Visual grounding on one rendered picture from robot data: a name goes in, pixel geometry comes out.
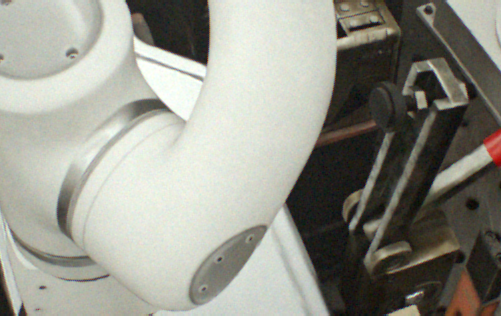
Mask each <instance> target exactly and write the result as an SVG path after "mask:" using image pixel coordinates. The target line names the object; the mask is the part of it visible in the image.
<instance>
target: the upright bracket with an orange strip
mask: <svg viewBox="0 0 501 316"><path fill-rule="evenodd" d="M500 294H501V247H500V244H499V242H498V241H497V238H496V236H495V234H494V233H493V230H492V229H491V227H490V226H489V227H486V228H484V229H481V230H479V232H478V236H477V239H476V240H475V243H474V246H473V248H472V250H471V253H470V255H469V258H468V260H467V264H466V266H465V267H464V268H463V270H462V272H461V275H460V277H459V280H458V282H457V284H456V287H455V289H454V291H453V294H452V297H451V300H450V303H449V306H448V309H447V310H446V313H445V315H444V316H493V315H494V313H495V311H496V309H497V308H498V306H499V304H500V302H501V298H500Z"/></svg>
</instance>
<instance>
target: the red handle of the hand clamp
mask: <svg viewBox="0 0 501 316"><path fill-rule="evenodd" d="M483 142H484V143H483V144H482V145H480V146H479V147H478V148H476V149H475V150H474V151H472V152H469V154H467V155H466V156H464V157H463V158H462V159H460V160H459V161H458V162H456V163H455V164H453V165H451V166H449V167H448V168H446V169H445V170H444V171H443V172H441V173H439V175H437V176H436V178H435V180H434V181H433V183H432V185H431V189H430V191H429V193H428V195H427V197H426V198H425V200H424V202H423V204H422V206H421V210H420V212H419V213H418V215H417V217H416V219H415V221H414V222H416V221H418V220H419V219H420V218H421V217H423V216H425V215H426V214H427V213H429V212H430V211H432V210H433V209H435V208H437V207H439V206H440V205H442V204H443V203H444V202H446V201H448V200H449V199H450V198H451V197H453V196H455V195H456V194H457V193H458V192H460V191H462V189H466V188H467V187H468V186H469V185H471V184H473V183H474V182H475V181H477V180H478V179H479V178H480V177H482V176H484V175H486V174H487V173H489V172H490V171H491V170H493V169H495V167H497V166H498V167H499V168H500V167H501V128H500V129H499V130H498V131H497V132H494V133H493V134H491V135H490V136H489V137H487V138H486V139H485V140H484V141H483ZM385 212H386V209H385V210H384V211H383V212H381V213H379V214H373V215H371V216H369V217H368V218H367V219H366V223H365V224H364V225H363V230H364V232H365V234H366V236H367V240H368V241H369V242H370V243H372V242H373V240H374V238H375V235H376V233H377V231H378V229H379V227H380V225H381V223H382V220H383V217H384V214H385Z"/></svg>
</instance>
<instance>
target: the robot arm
mask: <svg viewBox="0 0 501 316"><path fill-rule="evenodd" d="M208 5H209V10H210V25H209V26H210V37H209V54H208V63H207V68H206V73H205V77H204V80H203V84H202V87H201V89H200V92H199V95H198V97H197V100H196V102H195V105H194V107H193V109H192V112H191V113H190V115H189V118H188V119H187V121H186V120H185V119H184V118H183V117H181V116H178V115H177V114H176V113H175V112H173V111H172V110H171V109H170V108H169V106H168V105H167V104H166V103H165V102H164V101H163V100H162V99H161V98H159V97H158V96H157V95H156V92H155V91H154V90H153V89H152V87H151V86H150V85H149V84H148V83H147V81H146V78H145V77H144V75H143V73H142V72H141V70H140V69H139V64H138V61H137V59H136V55H135V49H134V46H135V41H134V35H133V28H132V18H131V15H130V12H129V10H128V9H129V8H128V5H126V3H125V1H124V0H0V206H1V209H2V213H3V216H4V218H5V220H6V222H7V223H6V241H7V247H8V252H9V257H10V262H11V266H12V271H13V274H14V277H15V281H16V283H17V287H18V290H19V293H20V296H21V298H22V303H21V307H20V310H19V314H18V316H152V315H153V314H154V313H155V312H159V311H161V310H167V311H172V312H176V311H186V312H188V311H190V310H193V309H196V308H198V307H199V306H204V305H206V304H207V303H209V302H210V301H212V299H214V298H216V297H217V296H218V295H219V294H220V293H221V292H222V291H223V290H225V289H226V288H227V286H228V285H229V284H230V283H231V282H232V280H233V279H235V277H238V276H239V275H240V274H241V272H242V271H243V270H244V268H243V267H245V265H246V263H247V261H248V260H249V258H250V257H251V255H252V254H253V252H255V250H256V249H257V248H258V247H259V246H260V244H261V242H262V239H263V237H264V236H265V234H266V233H267V232H268V230H269V228H270V227H271V225H272V223H273V221H274V220H275V217H276V215H277V213H278V211H279V209H280V208H281V207H282V205H283V204H284V202H285V200H286V199H287V197H288V195H289V193H290V191H291V190H292V188H293V186H294V184H295V182H296V181H297V179H298V177H299V175H300V174H301V173H302V171H303V169H304V167H305V165H306V163H307V161H308V159H309V157H310V153H311V151H312V148H313V146H314V144H315V142H316V141H317V139H318V136H319V133H320V131H321V128H322V126H323V123H324V120H325V118H326V115H327V113H328V106H329V103H330V99H331V96H332V92H333V86H334V81H335V74H336V67H335V63H336V48H337V33H336V23H335V16H334V8H333V1H332V0H208ZM495 30H496V35H497V38H498V42H499V46H500V49H501V0H500V2H499V3H498V8H497V11H496V20H495Z"/></svg>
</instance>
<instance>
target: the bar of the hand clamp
mask: <svg viewBox="0 0 501 316"><path fill-rule="evenodd" d="M475 97H476V88H475V86H474V85H473V84H472V83H471V84H468V83H467V84H465V83H464V82H462V81H460V80H458V79H456V78H455V76H454V75H453V73H452V71H451V70H450V68H449V66H448V65H447V64H446V61H445V59H444V58H437V59H432V60H431V59H429V60H426V61H422V62H417V63H412V68H411V71H410V73H409V74H408V77H407V82H406V84H405V86H404V88H403V90H402V92H401V89H400V88H399V87H398V86H396V85H395V84H394V83H393V82H392V81H389V80H388V81H383V82H379V83H377V84H376V85H375V86H374V88H373V89H372V91H371V96H370V109H371V113H372V117H373V119H374V121H375V123H376V125H377V126H378V127H379V128H381V129H382V130H383V131H384V132H385V133H387V134H386V136H385V139H384V141H383V144H382V146H381V147H380V150H379V152H378V157H377V160H376V162H375V164H374V167H373V169H372V171H371V173H370V176H369V178H368V180H367V183H366V185H365V188H364V191H363V194H362V197H361V199H360V201H359V204H358V206H357V209H356V211H355V214H354V216H353V217H352V220H351V222H350V225H349V231H350V233H351V235H357V234H361V233H365V232H364V230H363V225H364V224H365V223H366V219H367V218H368V217H369V216H371V215H373V214H379V213H381V212H383V211H384V210H385V209H386V212H385V214H384V217H383V220H382V223H381V225H380V227H379V229H378V231H377V233H376V235H375V238H374V240H373V242H372V244H371V245H370V248H369V250H368V252H367V254H366V256H365V259H364V260H363V262H364V264H365V266H366V268H367V267H368V262H369V258H370V257H371V256H372V255H373V254H374V253H375V252H376V251H377V250H379V249H381V248H383V247H385V246H387V245H389V244H392V243H396V242H400V241H405V240H406V238H407V235H408V232H409V230H410V229H411V227H412V225H413V223H414V221H415V219H416V217H417V215H418V213H419V212H420V210H421V206H422V204H423V202H424V200H425V198H426V197H427V195H428V193H429V191H430V189H431V185H432V183H433V181H434V180H435V178H436V176H437V174H438V172H439V169H440V167H441V165H442V164H443V162H444V160H445V158H446V154H447V152H448V151H449V149H450V147H451V145H452V141H453V139H454V138H455V136H456V134H457V130H458V128H459V126H460V125H461V123H462V119H463V117H464V115H465V114H466V110H467V108H468V106H469V102H468V101H470V100H474V99H476V98H475Z"/></svg>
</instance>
